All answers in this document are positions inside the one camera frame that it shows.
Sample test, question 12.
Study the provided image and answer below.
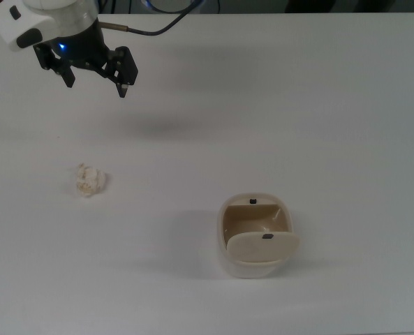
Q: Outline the small cream bin with lid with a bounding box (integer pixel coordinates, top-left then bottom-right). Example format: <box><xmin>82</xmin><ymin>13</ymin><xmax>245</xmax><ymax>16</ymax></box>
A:
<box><xmin>216</xmin><ymin>192</ymin><xmax>301</xmax><ymax>279</ymax></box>

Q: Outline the crumpled white paper trash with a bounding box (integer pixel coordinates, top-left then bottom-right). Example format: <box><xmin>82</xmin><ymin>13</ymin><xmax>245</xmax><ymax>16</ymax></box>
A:
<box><xmin>74</xmin><ymin>162</ymin><xmax>108</xmax><ymax>199</ymax></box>

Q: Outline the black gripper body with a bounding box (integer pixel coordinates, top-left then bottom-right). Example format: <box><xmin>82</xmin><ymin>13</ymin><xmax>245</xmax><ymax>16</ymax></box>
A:
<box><xmin>54</xmin><ymin>19</ymin><xmax>112</xmax><ymax>70</ymax></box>

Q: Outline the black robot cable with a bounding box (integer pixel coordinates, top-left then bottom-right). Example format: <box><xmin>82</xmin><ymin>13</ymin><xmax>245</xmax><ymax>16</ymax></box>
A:
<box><xmin>99</xmin><ymin>0</ymin><xmax>207</xmax><ymax>36</ymax></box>

